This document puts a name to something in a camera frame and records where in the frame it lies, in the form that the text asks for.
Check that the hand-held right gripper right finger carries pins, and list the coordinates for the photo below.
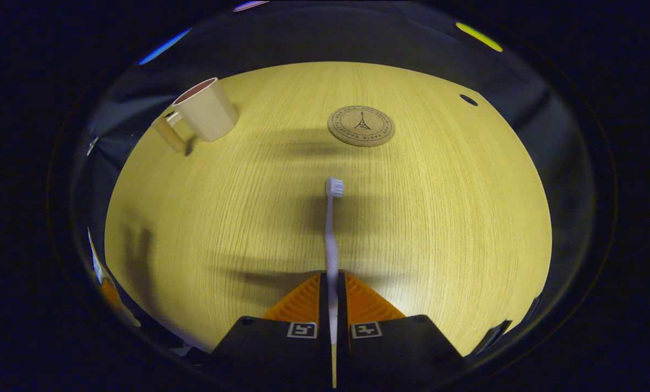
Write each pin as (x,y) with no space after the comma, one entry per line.
(395,343)

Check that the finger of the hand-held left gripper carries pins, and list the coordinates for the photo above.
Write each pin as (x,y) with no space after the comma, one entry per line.
(109,294)

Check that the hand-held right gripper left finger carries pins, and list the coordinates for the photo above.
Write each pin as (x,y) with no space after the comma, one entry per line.
(281,343)

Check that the white toothbrush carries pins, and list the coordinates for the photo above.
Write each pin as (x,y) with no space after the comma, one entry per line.
(331,239)

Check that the beige cup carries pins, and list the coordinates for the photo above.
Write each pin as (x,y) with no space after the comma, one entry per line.
(210,111)

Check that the round cork coaster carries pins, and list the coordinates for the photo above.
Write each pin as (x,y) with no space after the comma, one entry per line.
(362,126)

